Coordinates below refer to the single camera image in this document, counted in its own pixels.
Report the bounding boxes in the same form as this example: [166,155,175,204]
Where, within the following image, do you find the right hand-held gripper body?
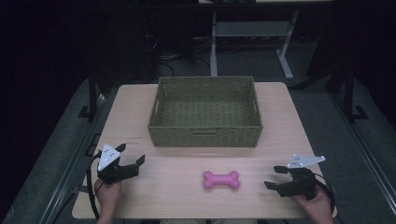
[276,154,327,201]

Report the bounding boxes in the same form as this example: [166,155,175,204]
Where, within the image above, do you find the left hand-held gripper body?
[96,143,140,185]

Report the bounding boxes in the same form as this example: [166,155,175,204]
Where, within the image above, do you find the pink bone-shaped rubber toy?
[203,170,241,190]

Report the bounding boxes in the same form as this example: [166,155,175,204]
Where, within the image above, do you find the green woven basket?
[147,76,264,148]

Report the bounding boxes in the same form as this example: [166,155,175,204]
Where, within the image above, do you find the person's right hand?
[292,187,335,224]

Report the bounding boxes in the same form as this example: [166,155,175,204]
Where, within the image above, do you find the person's left hand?
[93,179,122,217]

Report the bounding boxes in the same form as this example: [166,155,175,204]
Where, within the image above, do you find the black metal stand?
[341,66,370,123]
[77,70,101,119]

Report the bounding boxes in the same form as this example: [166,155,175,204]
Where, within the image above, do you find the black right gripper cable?
[313,173,337,214]

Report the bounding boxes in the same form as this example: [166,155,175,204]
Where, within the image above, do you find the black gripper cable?
[313,173,337,214]
[86,150,105,220]

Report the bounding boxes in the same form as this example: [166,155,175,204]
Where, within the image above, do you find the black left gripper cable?
[86,150,105,220]

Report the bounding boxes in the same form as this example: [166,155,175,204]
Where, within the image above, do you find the grey metal floor rail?
[331,91,396,217]
[38,92,108,224]

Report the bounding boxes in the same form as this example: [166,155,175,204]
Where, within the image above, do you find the tangle of floor cables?
[146,34,213,77]

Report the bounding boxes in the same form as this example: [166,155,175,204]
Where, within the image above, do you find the white metal desk frame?
[198,0,334,81]

